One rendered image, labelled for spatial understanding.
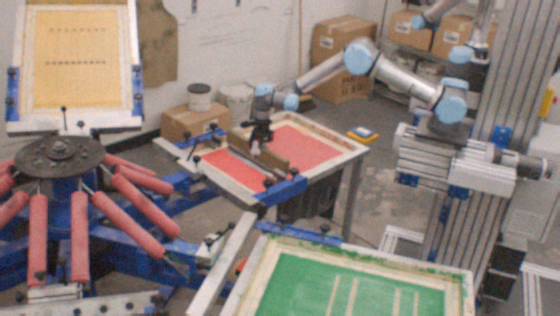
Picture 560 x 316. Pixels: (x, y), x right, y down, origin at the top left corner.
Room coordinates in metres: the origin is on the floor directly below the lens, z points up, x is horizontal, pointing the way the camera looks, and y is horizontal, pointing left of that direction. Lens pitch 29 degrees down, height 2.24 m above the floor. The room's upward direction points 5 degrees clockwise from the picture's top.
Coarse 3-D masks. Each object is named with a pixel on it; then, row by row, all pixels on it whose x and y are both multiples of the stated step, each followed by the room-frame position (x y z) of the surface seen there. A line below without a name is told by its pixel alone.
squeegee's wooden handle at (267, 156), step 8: (232, 136) 2.33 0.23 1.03; (240, 136) 2.30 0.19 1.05; (232, 144) 2.33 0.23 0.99; (240, 144) 2.29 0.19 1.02; (248, 144) 2.26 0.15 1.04; (248, 152) 2.25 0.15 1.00; (264, 152) 2.18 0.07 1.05; (272, 152) 2.17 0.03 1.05; (264, 160) 2.18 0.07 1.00; (272, 160) 2.14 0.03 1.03; (280, 160) 2.11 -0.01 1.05; (288, 160) 2.11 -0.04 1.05; (280, 168) 2.11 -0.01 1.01; (288, 168) 2.11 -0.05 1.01
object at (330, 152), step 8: (312, 144) 2.48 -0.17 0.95; (320, 144) 2.49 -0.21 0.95; (328, 152) 2.41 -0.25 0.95; (336, 152) 2.42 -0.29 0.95; (312, 160) 2.31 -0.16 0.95; (320, 160) 2.32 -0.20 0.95; (248, 168) 2.18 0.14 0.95; (304, 168) 2.22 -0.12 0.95; (312, 168) 2.23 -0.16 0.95; (232, 176) 2.09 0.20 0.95; (240, 176) 2.10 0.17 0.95; (248, 176) 2.11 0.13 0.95; (256, 176) 2.11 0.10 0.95; (264, 176) 2.12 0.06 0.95; (288, 176) 2.14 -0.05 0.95; (248, 184) 2.04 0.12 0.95; (256, 184) 2.04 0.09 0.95; (256, 192) 1.98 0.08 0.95
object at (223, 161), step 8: (280, 128) 2.63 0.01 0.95; (288, 128) 2.64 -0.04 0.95; (272, 136) 2.53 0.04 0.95; (296, 136) 2.55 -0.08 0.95; (304, 136) 2.56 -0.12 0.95; (216, 152) 2.30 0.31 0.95; (224, 152) 2.31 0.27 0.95; (208, 160) 2.22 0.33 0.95; (216, 160) 2.22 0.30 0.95; (224, 160) 2.23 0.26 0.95; (232, 160) 2.24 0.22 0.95; (240, 160) 2.25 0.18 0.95; (224, 168) 2.16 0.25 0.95; (232, 168) 2.16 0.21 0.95; (240, 168) 2.17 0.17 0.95
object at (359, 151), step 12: (276, 120) 2.70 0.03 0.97; (300, 120) 2.70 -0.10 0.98; (240, 132) 2.50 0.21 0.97; (324, 132) 2.58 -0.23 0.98; (348, 144) 2.47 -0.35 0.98; (360, 144) 2.46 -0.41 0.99; (348, 156) 2.32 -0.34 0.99; (360, 156) 2.37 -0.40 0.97; (324, 168) 2.18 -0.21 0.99; (336, 168) 2.23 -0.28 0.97; (312, 180) 2.10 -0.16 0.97
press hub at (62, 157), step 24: (48, 144) 1.61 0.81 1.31; (72, 144) 1.63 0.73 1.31; (96, 144) 1.65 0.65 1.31; (24, 168) 1.45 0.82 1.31; (48, 168) 1.46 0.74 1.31; (72, 168) 1.47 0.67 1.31; (72, 192) 1.53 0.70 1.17; (48, 216) 1.50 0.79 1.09; (96, 216) 1.57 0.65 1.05; (48, 240) 1.46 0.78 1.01; (96, 240) 1.48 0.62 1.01; (96, 264) 1.47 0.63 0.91
